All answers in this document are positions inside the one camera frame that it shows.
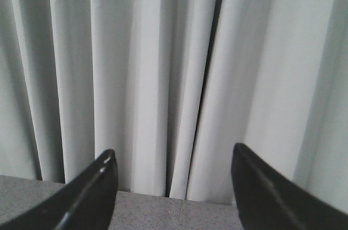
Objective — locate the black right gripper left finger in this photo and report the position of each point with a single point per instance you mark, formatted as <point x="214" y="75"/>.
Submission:
<point x="87" y="202"/>

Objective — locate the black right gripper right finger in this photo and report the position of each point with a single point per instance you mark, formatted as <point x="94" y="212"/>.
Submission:
<point x="267" y="200"/>

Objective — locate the pale grey pleated curtain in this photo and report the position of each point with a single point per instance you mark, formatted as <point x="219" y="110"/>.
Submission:
<point x="171" y="86"/>

